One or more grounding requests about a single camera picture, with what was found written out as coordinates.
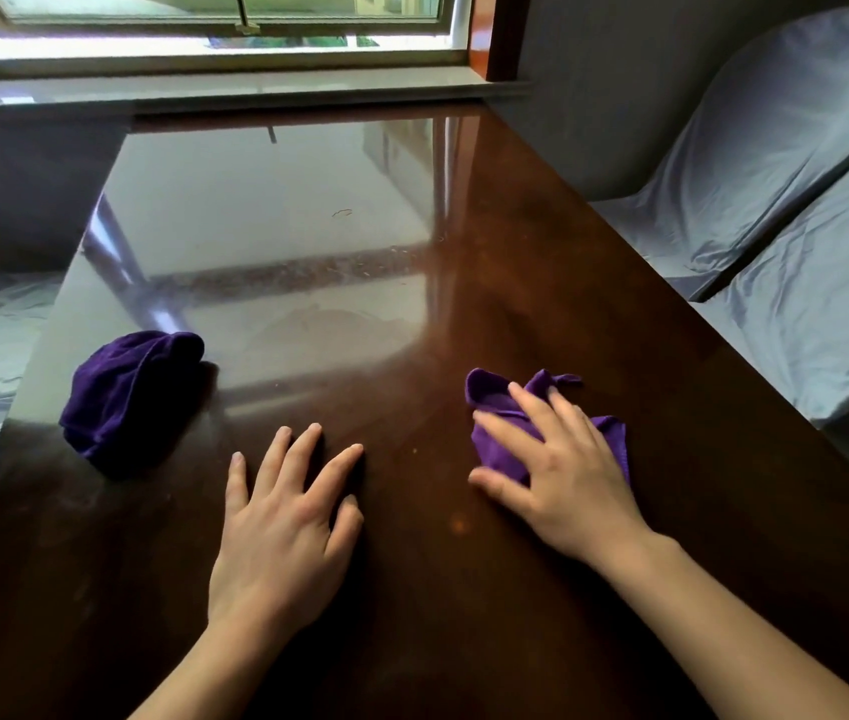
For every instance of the person's right hand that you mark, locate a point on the person's right hand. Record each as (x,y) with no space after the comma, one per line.
(574,487)

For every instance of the person's left hand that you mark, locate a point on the person's left hand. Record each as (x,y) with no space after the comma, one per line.
(278,554)

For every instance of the person's left thumb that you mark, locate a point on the person's left thumb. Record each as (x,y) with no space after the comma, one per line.
(346,528)

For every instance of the person's left middle finger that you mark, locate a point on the person's left middle finger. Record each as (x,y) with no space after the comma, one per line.
(298,461)

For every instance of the person's right middle finger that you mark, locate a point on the person's right middle finger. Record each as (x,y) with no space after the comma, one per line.
(537,412)

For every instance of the person's right thumb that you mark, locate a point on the person's right thumb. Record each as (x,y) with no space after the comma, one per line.
(499,487)

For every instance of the person's left little finger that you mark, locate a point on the person's left little finger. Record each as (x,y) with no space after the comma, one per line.
(236,483)

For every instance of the light purple cleaning cloth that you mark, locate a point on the light purple cleaning cloth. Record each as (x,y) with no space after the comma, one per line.
(492,401)

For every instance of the person's left forearm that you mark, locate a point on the person's left forearm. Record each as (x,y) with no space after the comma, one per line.
(214,674)

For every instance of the person's right forearm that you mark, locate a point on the person's right forearm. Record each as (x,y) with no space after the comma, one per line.
(724,637)

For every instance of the dark purple bunched cloth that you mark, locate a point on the dark purple bunched cloth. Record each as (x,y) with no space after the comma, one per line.
(128,397)

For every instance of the brown wooden window trim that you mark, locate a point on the brown wooden window trim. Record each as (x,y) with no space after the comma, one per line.
(496,33)

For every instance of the grey stone window sill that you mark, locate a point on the grey stone window sill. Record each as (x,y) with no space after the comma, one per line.
(229,86)

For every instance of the white framed window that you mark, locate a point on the white framed window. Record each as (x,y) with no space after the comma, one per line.
(207,18)

